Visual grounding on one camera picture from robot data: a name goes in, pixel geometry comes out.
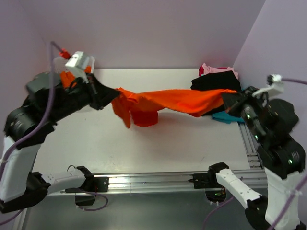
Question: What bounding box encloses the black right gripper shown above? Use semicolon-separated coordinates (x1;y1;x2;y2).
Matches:
221;83;268;140

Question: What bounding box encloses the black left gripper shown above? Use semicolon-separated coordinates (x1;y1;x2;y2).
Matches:
48;71;120;122

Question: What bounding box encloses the orange t-shirt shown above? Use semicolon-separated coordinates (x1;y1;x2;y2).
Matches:
111;88;236;128
60;71;83;90

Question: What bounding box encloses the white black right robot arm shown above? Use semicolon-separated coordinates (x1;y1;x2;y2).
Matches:
207;87;307;230

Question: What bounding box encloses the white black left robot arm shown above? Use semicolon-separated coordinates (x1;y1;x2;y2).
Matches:
0;72;119;213

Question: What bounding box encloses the teal folded t-shirt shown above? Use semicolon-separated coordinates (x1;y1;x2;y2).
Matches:
212;111;244;124

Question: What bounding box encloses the black folded t-shirt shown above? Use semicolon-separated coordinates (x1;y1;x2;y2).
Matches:
190;70;242;117

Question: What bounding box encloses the pink folded t-shirt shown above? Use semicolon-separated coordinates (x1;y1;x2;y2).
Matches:
198;63;238;79

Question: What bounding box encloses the orange t-shirt in basket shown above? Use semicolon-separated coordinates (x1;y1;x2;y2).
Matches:
60;71;83;90

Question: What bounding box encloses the white plastic laundry basket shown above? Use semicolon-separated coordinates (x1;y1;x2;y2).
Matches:
53;56;95;74

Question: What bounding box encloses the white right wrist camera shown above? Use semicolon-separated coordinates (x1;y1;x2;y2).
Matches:
252;74;284;97

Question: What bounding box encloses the aluminium table frame rail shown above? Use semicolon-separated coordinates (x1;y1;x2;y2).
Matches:
22;117;267;230

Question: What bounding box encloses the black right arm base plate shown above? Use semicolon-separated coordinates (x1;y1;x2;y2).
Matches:
189;173;221;189

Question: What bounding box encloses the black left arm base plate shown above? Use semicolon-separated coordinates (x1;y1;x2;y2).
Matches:
65;177;109;193

